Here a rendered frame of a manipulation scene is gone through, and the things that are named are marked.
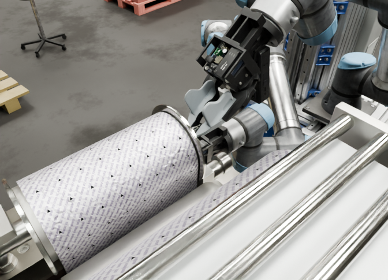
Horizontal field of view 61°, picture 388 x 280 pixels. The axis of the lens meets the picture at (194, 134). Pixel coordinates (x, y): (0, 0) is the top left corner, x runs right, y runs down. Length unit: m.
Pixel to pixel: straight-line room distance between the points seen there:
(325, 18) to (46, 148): 2.20
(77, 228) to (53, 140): 2.17
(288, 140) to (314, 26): 0.35
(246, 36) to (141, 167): 0.26
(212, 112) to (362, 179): 0.29
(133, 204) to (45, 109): 2.49
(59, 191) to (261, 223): 0.29
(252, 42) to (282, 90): 0.48
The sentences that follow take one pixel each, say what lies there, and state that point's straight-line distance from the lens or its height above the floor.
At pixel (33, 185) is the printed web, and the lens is 0.48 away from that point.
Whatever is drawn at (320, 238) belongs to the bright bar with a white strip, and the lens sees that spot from 0.26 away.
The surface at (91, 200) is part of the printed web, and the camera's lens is 0.46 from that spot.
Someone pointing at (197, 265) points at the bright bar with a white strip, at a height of 1.44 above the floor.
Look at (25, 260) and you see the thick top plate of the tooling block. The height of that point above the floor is 1.03.
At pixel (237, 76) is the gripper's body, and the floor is 1.37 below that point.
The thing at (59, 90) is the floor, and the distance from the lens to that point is 3.14.
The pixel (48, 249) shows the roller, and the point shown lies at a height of 1.26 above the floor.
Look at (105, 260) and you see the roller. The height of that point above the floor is 1.23.
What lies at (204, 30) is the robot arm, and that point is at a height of 1.02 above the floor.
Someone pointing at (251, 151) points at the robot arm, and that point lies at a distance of 0.86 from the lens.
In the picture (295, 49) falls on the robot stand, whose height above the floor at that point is 0.96.
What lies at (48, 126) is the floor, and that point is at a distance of 2.76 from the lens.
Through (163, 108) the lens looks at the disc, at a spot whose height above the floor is 1.31.
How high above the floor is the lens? 1.64
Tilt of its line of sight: 42 degrees down
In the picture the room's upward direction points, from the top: straight up
